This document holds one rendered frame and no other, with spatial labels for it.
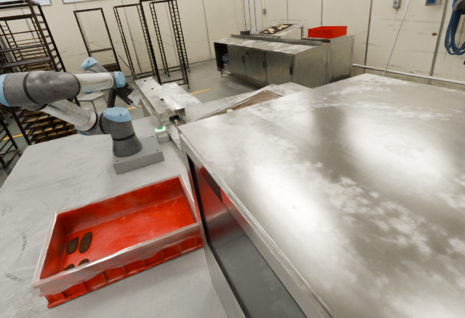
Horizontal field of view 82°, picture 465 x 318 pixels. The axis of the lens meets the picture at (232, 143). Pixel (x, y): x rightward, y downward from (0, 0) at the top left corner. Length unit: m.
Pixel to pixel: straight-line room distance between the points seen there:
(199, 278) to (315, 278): 0.65
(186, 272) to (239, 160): 0.56
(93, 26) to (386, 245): 8.20
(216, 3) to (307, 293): 8.87
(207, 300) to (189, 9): 8.28
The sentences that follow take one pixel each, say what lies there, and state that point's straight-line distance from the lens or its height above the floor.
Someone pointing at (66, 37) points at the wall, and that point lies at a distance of 8.34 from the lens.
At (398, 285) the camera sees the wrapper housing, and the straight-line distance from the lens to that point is 0.26.
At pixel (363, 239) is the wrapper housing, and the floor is 1.30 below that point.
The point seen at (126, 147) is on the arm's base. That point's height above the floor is 0.93.
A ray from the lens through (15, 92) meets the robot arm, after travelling 1.19.
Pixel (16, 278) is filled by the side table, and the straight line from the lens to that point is 1.17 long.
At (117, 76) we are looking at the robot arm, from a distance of 1.44.
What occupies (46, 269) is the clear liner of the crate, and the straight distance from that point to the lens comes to 1.00.
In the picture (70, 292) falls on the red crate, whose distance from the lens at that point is 0.97.
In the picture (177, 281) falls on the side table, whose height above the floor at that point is 0.82.
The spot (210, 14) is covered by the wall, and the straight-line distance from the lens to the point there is 8.91.
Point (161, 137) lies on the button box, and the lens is 1.65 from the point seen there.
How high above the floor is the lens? 1.50
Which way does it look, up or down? 27 degrees down
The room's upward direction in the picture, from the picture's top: 8 degrees counter-clockwise
